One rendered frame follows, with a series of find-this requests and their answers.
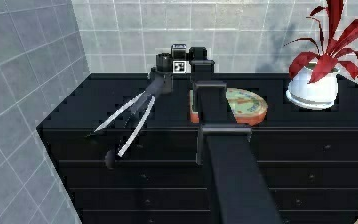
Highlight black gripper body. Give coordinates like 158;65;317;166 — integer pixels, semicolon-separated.
129;52;175;116

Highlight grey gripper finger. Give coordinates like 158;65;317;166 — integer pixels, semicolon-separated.
86;91;145;138
104;95;156;170

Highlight red and gold round sign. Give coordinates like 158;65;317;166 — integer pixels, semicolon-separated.
188;87;269;127

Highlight black chest of drawers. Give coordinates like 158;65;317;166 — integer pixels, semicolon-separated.
36;72;358;224

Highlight white plant pot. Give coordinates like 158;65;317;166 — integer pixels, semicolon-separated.
285;61;340;111

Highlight red house plant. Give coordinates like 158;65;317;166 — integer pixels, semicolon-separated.
283;0;358;84

